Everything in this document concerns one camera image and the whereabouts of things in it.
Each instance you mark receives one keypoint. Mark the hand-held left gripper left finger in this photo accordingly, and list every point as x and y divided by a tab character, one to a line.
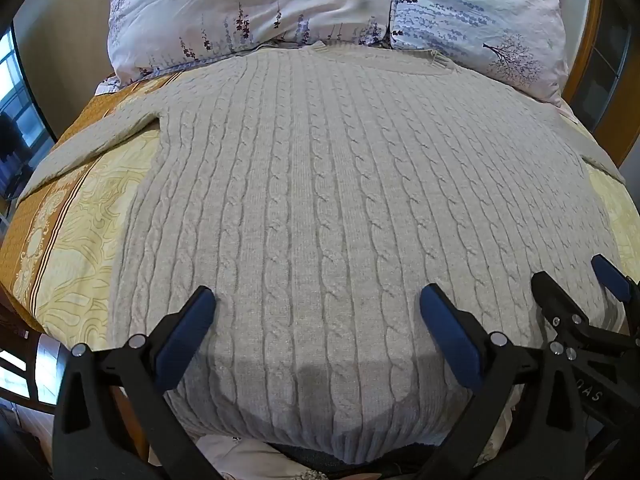
189	327

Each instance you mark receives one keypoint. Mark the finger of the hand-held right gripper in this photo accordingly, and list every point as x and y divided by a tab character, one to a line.
557	305
611	279

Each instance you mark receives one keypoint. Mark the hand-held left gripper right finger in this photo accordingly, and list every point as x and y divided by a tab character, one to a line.
450	340

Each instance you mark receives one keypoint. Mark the white cloth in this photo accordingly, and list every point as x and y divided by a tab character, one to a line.
250	457

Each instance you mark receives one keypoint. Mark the yellow patterned bedsheet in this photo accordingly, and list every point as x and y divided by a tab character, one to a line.
75	240

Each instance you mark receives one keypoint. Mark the window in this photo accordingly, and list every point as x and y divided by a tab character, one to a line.
17	110

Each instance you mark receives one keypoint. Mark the right floral white pillow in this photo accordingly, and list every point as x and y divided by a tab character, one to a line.
475	15

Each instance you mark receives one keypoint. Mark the wooden bed frame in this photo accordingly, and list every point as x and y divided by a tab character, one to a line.
134	425

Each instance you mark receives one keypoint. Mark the brown wooden furniture frame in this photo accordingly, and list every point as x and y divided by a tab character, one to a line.
607	70

